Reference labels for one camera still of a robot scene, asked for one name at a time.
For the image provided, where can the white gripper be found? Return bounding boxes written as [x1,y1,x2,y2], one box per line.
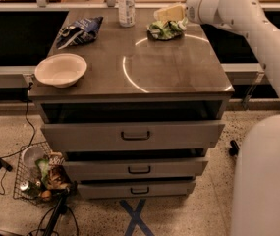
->
[153,0,219,25]

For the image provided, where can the green jalapeno chip bag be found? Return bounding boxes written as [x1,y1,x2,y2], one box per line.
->
[147,18,188,41]

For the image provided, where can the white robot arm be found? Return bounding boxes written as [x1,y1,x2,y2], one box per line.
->
[185,0,280,236]

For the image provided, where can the blue chip bag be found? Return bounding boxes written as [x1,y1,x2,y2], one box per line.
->
[56,17,103,49]

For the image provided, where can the white paper bowl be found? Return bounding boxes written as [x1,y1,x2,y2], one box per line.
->
[34,53,87,88]

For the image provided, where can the snack bag in basket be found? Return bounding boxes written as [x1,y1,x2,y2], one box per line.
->
[35,152,71,190]

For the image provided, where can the white plastic bottle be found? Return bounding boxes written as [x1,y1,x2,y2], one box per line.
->
[118,0,135,28]

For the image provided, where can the grey drawer cabinet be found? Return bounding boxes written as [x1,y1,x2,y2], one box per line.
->
[30,9,234,186]

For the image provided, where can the top grey drawer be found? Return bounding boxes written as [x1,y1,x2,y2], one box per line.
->
[41,121,225,152]

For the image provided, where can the grey drawer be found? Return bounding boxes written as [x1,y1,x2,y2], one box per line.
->
[77,180,196,199]
[63,157,208,181]
[41,121,225,152]

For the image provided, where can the black wheeled stand base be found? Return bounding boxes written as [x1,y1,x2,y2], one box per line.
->
[229,140,240,156]

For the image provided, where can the middle grey drawer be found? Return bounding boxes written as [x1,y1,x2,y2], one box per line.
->
[63,157,208,181]

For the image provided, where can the bottom grey drawer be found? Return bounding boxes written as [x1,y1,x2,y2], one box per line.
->
[77,180,196,199]

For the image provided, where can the blue tape cross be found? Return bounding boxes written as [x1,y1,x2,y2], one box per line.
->
[120,199,155,236]

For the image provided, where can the black tripod leg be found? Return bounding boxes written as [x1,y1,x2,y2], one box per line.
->
[26,187,80,236]

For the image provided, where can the wire basket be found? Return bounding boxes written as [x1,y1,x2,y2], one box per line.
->
[13,142,77,205]

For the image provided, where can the black power cable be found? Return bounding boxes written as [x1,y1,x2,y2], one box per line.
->
[0,82,37,210]

